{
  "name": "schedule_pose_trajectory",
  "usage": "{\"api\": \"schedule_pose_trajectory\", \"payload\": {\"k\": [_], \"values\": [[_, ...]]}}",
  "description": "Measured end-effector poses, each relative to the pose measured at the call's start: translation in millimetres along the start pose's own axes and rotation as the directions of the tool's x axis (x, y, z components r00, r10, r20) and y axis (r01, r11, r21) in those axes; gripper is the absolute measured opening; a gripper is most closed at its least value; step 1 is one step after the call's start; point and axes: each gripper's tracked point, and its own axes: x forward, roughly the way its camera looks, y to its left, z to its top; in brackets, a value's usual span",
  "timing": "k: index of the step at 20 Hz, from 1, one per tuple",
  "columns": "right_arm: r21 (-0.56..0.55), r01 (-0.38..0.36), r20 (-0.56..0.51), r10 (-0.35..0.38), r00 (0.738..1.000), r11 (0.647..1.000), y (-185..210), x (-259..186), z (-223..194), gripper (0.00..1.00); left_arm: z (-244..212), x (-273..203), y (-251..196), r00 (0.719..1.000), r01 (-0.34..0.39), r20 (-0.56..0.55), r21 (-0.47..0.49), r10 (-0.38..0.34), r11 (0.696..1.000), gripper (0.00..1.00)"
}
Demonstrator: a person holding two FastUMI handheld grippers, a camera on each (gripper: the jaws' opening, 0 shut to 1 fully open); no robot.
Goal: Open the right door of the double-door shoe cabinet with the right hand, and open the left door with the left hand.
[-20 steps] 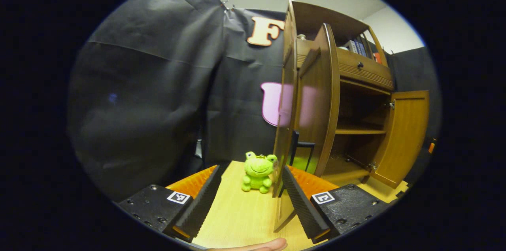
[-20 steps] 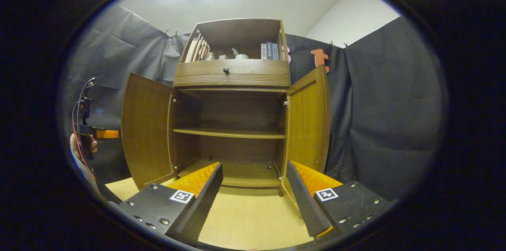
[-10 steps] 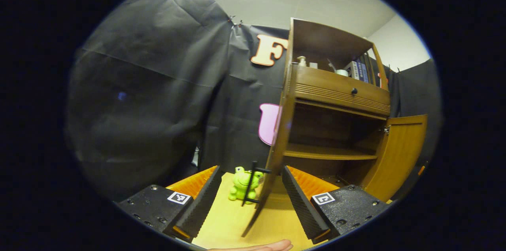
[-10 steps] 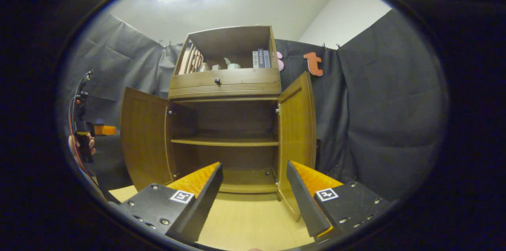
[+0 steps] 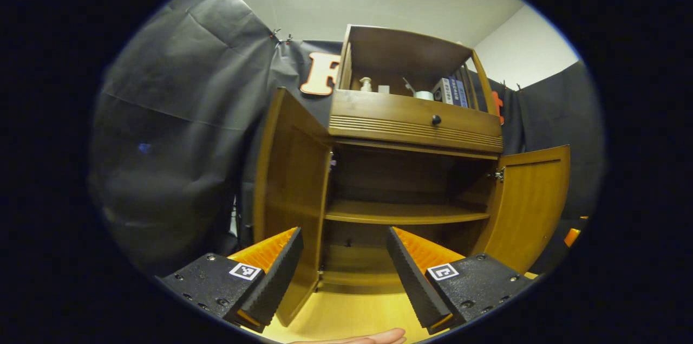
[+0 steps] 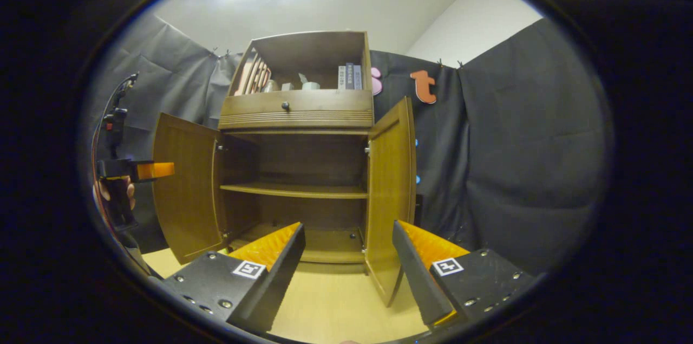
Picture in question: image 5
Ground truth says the wooden double-door shoe cabinet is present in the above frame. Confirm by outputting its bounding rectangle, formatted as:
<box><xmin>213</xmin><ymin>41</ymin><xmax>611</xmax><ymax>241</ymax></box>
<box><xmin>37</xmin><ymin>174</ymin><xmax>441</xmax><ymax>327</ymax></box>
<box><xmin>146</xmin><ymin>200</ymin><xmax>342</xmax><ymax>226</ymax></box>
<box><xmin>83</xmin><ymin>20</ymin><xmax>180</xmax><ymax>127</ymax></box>
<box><xmin>253</xmin><ymin>23</ymin><xmax>572</xmax><ymax>329</ymax></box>

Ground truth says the white shelf book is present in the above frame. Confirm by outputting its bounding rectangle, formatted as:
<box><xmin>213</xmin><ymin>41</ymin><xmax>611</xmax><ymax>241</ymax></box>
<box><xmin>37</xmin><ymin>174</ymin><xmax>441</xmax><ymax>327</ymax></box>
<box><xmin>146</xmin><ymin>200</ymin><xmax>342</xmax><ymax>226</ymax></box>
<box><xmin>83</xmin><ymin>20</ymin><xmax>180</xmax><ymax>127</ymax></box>
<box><xmin>433</xmin><ymin>77</ymin><xmax>453</xmax><ymax>105</ymax></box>

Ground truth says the wooden inner shelf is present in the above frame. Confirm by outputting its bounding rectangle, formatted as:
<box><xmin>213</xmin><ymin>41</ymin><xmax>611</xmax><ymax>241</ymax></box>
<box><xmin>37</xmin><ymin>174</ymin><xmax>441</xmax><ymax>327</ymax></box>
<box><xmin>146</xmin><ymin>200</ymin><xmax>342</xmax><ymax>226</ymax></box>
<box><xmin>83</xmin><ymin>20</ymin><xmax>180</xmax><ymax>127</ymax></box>
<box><xmin>324</xmin><ymin>198</ymin><xmax>491</xmax><ymax>226</ymax></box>

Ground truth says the wooden cabinet door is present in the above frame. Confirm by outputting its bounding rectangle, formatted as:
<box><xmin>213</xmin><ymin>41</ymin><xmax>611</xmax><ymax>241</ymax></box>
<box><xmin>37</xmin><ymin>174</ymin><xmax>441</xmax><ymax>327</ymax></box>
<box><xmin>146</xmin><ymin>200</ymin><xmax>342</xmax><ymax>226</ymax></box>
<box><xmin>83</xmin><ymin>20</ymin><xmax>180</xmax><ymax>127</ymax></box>
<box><xmin>470</xmin><ymin>145</ymin><xmax>572</xmax><ymax>276</ymax></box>
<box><xmin>253</xmin><ymin>87</ymin><xmax>333</xmax><ymax>329</ymax></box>

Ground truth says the black backdrop cloth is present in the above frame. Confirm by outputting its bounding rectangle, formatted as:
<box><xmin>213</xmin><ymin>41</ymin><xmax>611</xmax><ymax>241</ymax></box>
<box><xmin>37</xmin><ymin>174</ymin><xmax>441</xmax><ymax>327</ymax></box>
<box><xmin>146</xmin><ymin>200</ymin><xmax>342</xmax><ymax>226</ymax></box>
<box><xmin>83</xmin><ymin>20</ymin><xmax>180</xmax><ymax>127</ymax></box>
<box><xmin>89</xmin><ymin>0</ymin><xmax>606</xmax><ymax>281</ymax></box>

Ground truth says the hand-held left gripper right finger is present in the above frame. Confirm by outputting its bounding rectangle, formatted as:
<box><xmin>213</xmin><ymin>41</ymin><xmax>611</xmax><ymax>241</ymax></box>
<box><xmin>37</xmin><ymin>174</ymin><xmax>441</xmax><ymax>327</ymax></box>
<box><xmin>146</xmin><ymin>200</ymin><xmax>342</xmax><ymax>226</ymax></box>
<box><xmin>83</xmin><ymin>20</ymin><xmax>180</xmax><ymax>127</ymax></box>
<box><xmin>386</xmin><ymin>226</ymin><xmax>534</xmax><ymax>335</ymax></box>

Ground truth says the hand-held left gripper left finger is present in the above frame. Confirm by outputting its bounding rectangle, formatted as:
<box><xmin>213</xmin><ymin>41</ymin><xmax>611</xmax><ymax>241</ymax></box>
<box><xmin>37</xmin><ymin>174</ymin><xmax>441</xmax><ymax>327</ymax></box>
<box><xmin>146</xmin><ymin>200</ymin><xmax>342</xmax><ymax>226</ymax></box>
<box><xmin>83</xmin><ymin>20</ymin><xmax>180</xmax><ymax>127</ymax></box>
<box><xmin>157</xmin><ymin>226</ymin><xmax>305</xmax><ymax>334</ymax></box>

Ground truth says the wooden cabinet drawer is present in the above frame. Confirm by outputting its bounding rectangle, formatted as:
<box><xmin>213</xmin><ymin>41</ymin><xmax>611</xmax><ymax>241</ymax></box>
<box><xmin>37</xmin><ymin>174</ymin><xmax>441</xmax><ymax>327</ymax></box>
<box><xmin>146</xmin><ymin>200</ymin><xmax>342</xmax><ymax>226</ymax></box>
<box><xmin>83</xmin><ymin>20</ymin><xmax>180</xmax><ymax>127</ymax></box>
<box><xmin>328</xmin><ymin>89</ymin><xmax>505</xmax><ymax>154</ymax></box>

